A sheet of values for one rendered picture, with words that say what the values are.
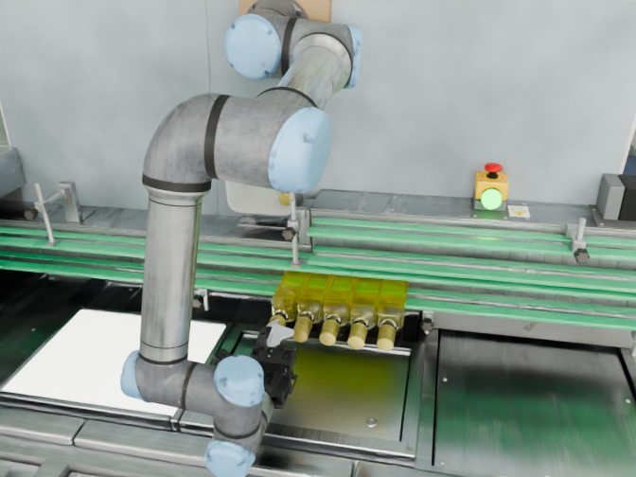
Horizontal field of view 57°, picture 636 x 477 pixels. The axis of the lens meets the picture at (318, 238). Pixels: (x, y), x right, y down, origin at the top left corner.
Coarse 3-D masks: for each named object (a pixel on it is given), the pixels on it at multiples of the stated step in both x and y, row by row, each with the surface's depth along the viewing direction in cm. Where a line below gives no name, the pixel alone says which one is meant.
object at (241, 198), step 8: (232, 184) 146; (240, 184) 150; (232, 192) 146; (240, 192) 151; (248, 192) 152; (256, 192) 152; (264, 192) 151; (272, 192) 151; (280, 192) 150; (232, 200) 147; (240, 200) 150; (248, 200) 150; (256, 200) 150; (264, 200) 150; (272, 200) 150; (232, 208) 147; (240, 208) 147; (248, 208) 146; (256, 208) 146; (264, 208) 146; (272, 208) 146; (280, 208) 146; (288, 208) 145
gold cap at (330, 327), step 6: (324, 324) 122; (330, 324) 121; (336, 324) 122; (324, 330) 119; (330, 330) 119; (336, 330) 120; (324, 336) 119; (330, 336) 119; (336, 336) 120; (324, 342) 120; (330, 342) 119
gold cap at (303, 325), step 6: (300, 318) 123; (306, 318) 123; (300, 324) 121; (306, 324) 121; (294, 330) 120; (300, 330) 120; (306, 330) 120; (294, 336) 121; (300, 336) 120; (306, 336) 120; (300, 342) 121
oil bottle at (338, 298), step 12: (336, 276) 135; (348, 276) 135; (336, 288) 131; (348, 288) 131; (324, 300) 127; (336, 300) 126; (348, 300) 127; (324, 312) 125; (336, 312) 124; (348, 312) 127
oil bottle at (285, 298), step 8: (288, 272) 138; (296, 272) 138; (304, 272) 138; (288, 280) 135; (296, 280) 135; (304, 280) 135; (280, 288) 132; (288, 288) 132; (296, 288) 132; (280, 296) 129; (288, 296) 129; (296, 296) 129; (272, 304) 128; (280, 304) 127; (288, 304) 127; (272, 312) 128; (288, 312) 127; (296, 312) 129; (288, 320) 128
